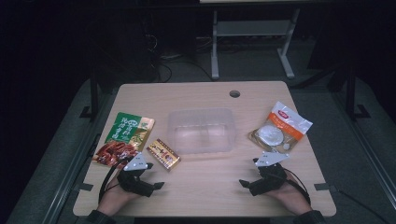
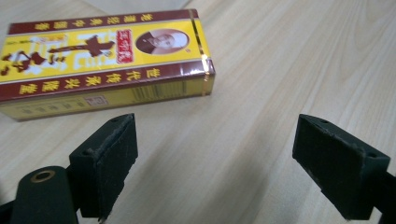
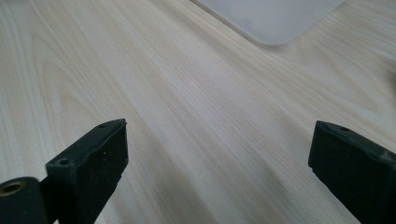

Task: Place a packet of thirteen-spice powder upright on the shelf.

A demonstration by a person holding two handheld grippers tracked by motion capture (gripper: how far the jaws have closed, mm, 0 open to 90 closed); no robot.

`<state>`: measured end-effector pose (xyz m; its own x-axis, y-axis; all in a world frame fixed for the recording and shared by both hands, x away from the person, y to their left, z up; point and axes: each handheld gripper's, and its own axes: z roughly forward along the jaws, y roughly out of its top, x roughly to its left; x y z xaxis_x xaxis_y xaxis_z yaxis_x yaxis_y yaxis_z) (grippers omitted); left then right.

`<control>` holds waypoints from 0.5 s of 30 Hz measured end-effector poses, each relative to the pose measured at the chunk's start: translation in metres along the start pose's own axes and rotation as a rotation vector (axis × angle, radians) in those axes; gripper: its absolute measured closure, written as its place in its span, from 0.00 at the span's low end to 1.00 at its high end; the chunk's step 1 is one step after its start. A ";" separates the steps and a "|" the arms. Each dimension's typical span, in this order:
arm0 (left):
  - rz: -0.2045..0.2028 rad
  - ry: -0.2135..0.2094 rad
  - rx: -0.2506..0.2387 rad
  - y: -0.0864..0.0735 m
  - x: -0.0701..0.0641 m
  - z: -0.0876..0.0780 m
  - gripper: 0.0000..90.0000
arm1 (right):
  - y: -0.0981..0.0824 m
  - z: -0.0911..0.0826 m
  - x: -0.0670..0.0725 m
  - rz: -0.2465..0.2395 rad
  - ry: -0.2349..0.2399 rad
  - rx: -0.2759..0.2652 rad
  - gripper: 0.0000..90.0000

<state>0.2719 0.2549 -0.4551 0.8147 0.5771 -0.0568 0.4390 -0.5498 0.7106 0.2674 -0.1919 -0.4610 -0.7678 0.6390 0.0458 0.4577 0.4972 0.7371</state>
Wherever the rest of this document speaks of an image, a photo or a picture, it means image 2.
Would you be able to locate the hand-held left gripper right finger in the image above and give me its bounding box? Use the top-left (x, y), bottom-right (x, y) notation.
top-left (291, 113), bottom-right (391, 221)

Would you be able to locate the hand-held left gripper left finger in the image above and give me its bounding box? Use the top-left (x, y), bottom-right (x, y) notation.
top-left (66, 112), bottom-right (139, 222)

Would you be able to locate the yellow and maroon box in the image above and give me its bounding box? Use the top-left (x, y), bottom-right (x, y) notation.
top-left (0, 8), bottom-right (217, 122)

